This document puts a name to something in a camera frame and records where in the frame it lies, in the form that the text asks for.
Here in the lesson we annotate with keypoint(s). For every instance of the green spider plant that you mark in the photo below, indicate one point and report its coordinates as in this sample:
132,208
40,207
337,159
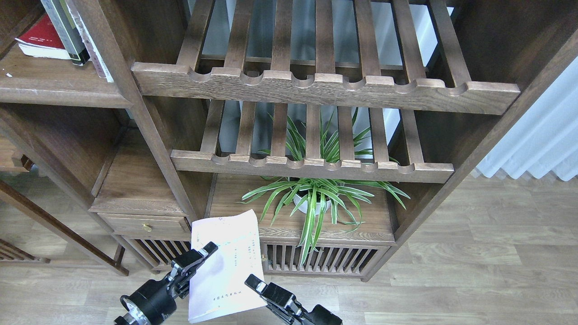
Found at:
331,192

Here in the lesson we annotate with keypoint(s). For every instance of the white plant pot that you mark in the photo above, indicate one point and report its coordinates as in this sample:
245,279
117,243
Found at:
301,202

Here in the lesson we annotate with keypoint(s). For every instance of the pale purple white book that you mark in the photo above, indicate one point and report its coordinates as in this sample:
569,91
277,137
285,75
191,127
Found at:
217,289

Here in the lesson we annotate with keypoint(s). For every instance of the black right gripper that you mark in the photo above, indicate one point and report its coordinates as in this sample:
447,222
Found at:
285,306

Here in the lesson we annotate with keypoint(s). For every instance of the white book spine upright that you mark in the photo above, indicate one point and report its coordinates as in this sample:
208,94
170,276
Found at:
94,54

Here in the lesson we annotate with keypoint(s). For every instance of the white curtain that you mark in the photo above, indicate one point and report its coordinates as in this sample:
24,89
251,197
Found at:
545,138

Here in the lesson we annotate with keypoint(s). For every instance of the green black cover book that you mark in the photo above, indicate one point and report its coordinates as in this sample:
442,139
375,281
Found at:
67,30

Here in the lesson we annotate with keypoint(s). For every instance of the red cover book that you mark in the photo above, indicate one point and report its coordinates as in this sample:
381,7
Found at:
42,40

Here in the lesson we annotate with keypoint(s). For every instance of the dark wooden bookshelf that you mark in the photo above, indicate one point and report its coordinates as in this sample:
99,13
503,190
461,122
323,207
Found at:
180,134

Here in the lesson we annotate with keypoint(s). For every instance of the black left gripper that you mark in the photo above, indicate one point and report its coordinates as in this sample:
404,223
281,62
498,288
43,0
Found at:
154,301

